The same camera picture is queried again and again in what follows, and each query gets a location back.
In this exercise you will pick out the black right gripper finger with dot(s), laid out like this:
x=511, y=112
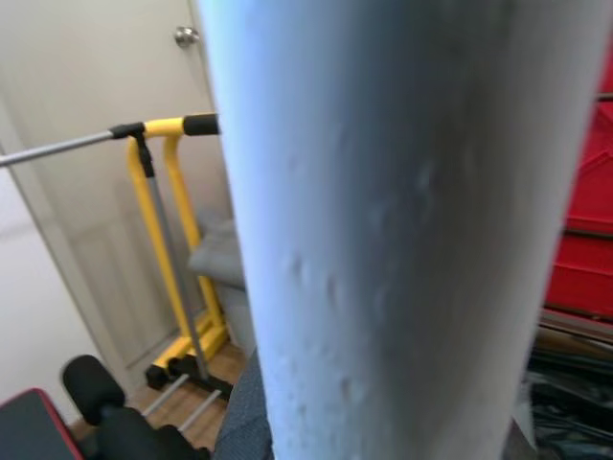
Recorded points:
x=244, y=421

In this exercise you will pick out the white carpet sweeper chrome pole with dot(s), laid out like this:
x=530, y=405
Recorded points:
x=383, y=239

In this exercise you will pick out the black foam bench roller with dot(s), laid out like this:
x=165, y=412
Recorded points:
x=93, y=388
x=134, y=441

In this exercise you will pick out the grey rolled mat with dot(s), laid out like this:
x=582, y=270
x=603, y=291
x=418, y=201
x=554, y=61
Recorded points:
x=220, y=263

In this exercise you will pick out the black bench pad red trim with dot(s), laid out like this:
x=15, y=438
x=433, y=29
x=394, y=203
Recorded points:
x=29, y=431

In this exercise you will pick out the black plastic trash bag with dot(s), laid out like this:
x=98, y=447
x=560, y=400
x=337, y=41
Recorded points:
x=574, y=412

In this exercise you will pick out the silver pole with black joints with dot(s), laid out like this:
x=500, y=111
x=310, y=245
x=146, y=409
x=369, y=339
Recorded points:
x=57, y=147

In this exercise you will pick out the white panel door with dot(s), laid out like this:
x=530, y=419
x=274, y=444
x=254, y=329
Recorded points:
x=96, y=72

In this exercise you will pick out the silver door knob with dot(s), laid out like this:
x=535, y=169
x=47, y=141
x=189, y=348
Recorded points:
x=187, y=36

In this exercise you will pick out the red folded table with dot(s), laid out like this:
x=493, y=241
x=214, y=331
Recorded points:
x=589, y=239

